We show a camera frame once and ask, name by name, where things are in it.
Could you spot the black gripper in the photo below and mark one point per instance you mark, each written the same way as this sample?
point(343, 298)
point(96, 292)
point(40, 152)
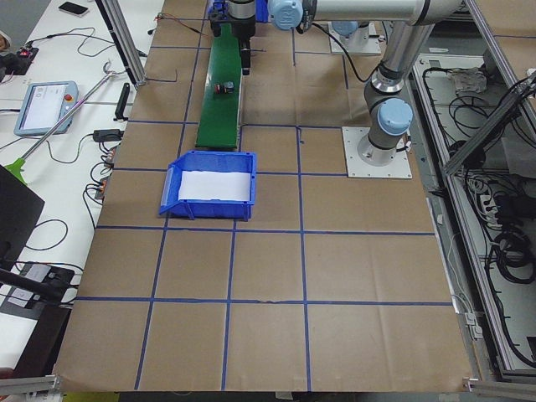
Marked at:
point(243, 28)

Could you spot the red push button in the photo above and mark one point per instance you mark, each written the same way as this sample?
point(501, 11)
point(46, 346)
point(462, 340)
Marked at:
point(224, 88)

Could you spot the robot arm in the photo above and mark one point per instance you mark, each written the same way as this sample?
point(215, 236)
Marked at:
point(413, 21)
point(285, 15)

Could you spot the green conveyor belt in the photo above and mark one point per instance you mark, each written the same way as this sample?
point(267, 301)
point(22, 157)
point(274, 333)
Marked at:
point(219, 121)

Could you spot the left white foam pad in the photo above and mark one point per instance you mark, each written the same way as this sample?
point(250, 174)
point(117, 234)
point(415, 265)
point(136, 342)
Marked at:
point(209, 185)

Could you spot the left blue bin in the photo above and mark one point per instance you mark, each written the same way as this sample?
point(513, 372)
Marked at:
point(225, 162)

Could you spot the black power adapter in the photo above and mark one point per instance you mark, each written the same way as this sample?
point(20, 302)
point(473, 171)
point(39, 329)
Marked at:
point(107, 135)

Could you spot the teach pendant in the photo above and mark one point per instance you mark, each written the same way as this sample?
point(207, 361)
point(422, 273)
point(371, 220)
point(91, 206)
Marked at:
point(44, 104)

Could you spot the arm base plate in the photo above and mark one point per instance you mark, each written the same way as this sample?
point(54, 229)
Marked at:
point(358, 38)
point(364, 160)

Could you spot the aluminium frame post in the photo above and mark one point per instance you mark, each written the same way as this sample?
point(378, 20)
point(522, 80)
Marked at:
point(115, 22)

